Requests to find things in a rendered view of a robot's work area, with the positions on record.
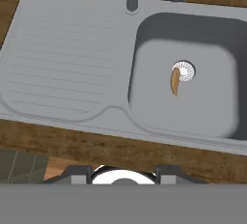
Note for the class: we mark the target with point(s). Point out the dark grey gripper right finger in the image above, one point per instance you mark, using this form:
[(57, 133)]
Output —
[(168, 173)]

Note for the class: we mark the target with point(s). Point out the grey steel sink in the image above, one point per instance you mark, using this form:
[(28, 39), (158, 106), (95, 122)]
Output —
[(80, 70)]

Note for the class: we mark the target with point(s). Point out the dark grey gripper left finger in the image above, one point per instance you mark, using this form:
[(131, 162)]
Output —
[(78, 173)]

